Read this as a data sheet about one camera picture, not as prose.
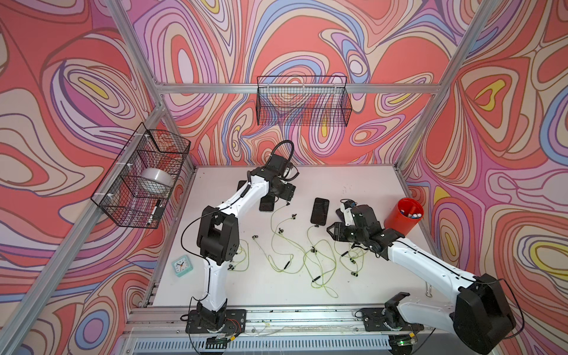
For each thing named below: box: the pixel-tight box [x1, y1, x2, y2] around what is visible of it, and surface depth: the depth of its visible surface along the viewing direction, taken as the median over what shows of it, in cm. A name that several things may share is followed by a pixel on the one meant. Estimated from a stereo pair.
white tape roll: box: [138, 167, 174, 196], surface depth 73 cm
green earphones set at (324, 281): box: [252, 235, 339, 299], surface depth 87 cm
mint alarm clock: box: [171, 255, 194, 278], surface depth 86 cm
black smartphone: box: [309, 197, 330, 226], surface depth 104 cm
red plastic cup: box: [383, 197, 425, 236], surface depth 90 cm
